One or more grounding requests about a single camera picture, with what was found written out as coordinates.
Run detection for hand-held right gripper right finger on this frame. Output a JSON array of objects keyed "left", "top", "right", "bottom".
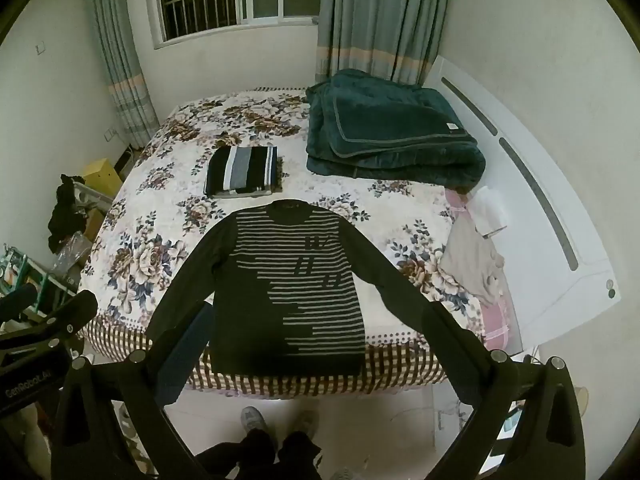
[{"left": 419, "top": 302, "right": 587, "bottom": 480}]

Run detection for folded striped clothes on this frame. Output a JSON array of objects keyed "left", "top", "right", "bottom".
[{"left": 204, "top": 146, "right": 279, "bottom": 197}]

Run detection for folded dark green blanket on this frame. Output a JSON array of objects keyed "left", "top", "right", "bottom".
[{"left": 305, "top": 69, "right": 487, "bottom": 192}]

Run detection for green rack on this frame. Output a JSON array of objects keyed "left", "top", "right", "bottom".
[{"left": 0, "top": 245, "right": 81, "bottom": 321}]

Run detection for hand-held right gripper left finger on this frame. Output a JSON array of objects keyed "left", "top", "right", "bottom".
[{"left": 50, "top": 302, "right": 217, "bottom": 480}]

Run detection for pink pillow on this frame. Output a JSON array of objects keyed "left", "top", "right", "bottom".
[{"left": 445, "top": 187, "right": 516, "bottom": 351}]

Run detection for black cloth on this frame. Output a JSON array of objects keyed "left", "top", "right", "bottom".
[{"left": 47, "top": 174, "right": 91, "bottom": 253}]

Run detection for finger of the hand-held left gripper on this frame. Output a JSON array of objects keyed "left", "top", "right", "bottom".
[{"left": 0, "top": 290, "right": 99, "bottom": 357}]

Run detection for grey sneaker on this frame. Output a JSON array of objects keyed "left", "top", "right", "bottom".
[{"left": 241, "top": 406, "right": 276, "bottom": 443}]

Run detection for black striped sweater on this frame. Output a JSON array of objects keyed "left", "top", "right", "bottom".
[{"left": 145, "top": 199, "right": 468, "bottom": 406}]

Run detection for yellow box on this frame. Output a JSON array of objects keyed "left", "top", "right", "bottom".
[{"left": 81, "top": 158, "right": 123, "bottom": 198}]

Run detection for floral bed sheet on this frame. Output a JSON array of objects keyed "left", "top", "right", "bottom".
[{"left": 80, "top": 87, "right": 488, "bottom": 401}]

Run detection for person's black pants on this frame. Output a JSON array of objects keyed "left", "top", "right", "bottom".
[{"left": 195, "top": 430, "right": 323, "bottom": 480}]

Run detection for clear plastic bag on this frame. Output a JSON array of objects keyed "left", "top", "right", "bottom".
[{"left": 52, "top": 232, "right": 93, "bottom": 281}]

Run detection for beige cloth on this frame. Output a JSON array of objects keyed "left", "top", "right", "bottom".
[{"left": 440, "top": 210, "right": 506, "bottom": 306}]

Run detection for white headboard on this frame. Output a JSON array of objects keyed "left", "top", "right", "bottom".
[{"left": 425, "top": 55, "right": 621, "bottom": 346}]

